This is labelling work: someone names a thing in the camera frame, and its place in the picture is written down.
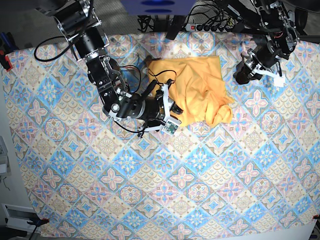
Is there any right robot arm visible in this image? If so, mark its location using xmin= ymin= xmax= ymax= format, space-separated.
xmin=36 ymin=0 xmax=183 ymax=130

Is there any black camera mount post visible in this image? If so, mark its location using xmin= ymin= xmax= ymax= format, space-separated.
xmin=165 ymin=15 xmax=186 ymax=41

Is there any orange black clamp lower left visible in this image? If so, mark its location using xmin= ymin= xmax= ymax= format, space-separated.
xmin=27 ymin=218 xmax=50 ymax=227

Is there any white power strip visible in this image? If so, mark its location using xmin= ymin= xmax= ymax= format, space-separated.
xmin=185 ymin=23 xmax=233 ymax=33

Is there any blue handled clamp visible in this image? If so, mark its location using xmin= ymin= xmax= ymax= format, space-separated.
xmin=0 ymin=32 xmax=19 ymax=53

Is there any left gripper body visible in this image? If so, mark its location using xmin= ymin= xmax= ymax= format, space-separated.
xmin=246 ymin=46 xmax=282 ymax=73

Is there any patterned blue tablecloth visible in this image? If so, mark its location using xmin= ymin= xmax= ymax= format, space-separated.
xmin=0 ymin=33 xmax=320 ymax=240

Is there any white device at left edge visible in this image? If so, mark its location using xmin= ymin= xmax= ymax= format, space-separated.
xmin=0 ymin=136 xmax=11 ymax=177

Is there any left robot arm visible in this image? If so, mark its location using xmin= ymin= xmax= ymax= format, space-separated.
xmin=233 ymin=0 xmax=300 ymax=87

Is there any red black clamp upper left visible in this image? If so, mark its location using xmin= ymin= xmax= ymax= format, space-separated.
xmin=0 ymin=50 xmax=13 ymax=72

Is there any yellow T-shirt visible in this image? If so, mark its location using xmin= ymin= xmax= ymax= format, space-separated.
xmin=148 ymin=56 xmax=234 ymax=128

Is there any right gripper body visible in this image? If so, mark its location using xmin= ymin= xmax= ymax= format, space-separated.
xmin=117 ymin=91 xmax=158 ymax=123

